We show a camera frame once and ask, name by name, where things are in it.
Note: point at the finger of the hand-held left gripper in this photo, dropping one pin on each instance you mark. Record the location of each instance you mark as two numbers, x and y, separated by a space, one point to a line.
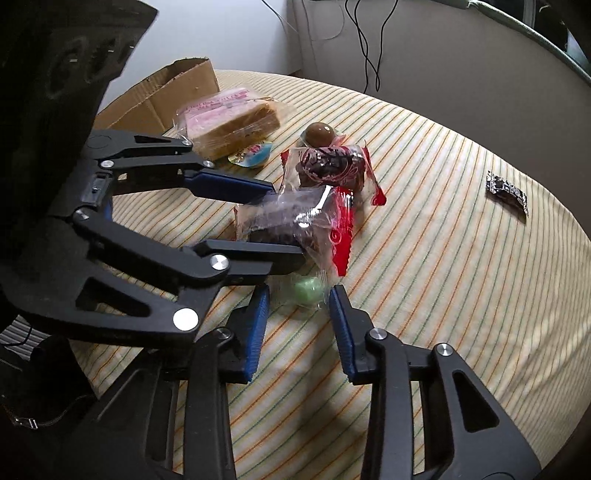
231 184
258 256

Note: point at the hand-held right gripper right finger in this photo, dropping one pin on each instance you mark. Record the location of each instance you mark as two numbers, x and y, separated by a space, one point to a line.
341 323

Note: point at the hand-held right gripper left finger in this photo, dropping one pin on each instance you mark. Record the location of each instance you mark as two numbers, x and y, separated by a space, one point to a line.
256 327

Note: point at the small colourful jelly cup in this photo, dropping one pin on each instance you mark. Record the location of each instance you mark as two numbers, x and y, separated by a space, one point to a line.
251 154

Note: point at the green candy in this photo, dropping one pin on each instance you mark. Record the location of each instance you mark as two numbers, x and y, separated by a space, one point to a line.
307 290

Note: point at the clear red edged cake packet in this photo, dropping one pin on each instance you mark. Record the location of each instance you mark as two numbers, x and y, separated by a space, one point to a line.
295 217

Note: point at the sliced bread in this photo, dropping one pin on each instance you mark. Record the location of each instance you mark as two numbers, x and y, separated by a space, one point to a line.
231 124

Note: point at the chocolate ball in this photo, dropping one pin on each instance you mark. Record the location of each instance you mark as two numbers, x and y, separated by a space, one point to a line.
318 134

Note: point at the swirl print cake packet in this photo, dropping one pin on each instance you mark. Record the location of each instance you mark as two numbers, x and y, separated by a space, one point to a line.
332 164

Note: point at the brown cardboard box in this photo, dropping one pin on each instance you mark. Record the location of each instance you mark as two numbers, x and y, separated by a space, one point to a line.
152 92

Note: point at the black snack packet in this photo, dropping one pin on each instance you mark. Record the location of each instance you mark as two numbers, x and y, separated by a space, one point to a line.
505 191

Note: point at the white cabinet panel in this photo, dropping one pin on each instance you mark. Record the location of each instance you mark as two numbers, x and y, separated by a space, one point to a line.
207 27

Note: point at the grey windowsill mat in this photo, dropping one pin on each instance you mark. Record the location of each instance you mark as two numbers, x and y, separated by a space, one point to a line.
517 27

